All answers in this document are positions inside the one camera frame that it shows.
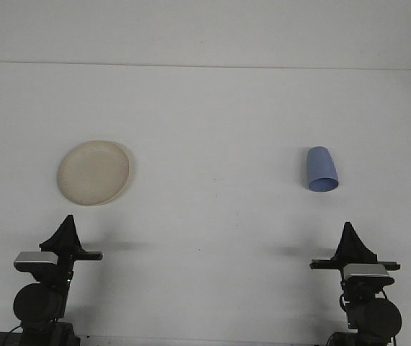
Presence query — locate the pale round plate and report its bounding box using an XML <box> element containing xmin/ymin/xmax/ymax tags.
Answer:
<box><xmin>56</xmin><ymin>139</ymin><xmax>136</xmax><ymax>207</ymax></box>

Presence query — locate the pale blue cup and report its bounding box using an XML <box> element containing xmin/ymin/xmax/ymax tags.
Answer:
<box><xmin>301</xmin><ymin>146</ymin><xmax>340</xmax><ymax>195</ymax></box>

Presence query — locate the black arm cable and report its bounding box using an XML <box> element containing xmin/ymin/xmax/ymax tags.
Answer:
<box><xmin>5</xmin><ymin>325</ymin><xmax>25</xmax><ymax>346</ymax></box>
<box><xmin>337</xmin><ymin>288</ymin><xmax>390</xmax><ymax>316</ymax></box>

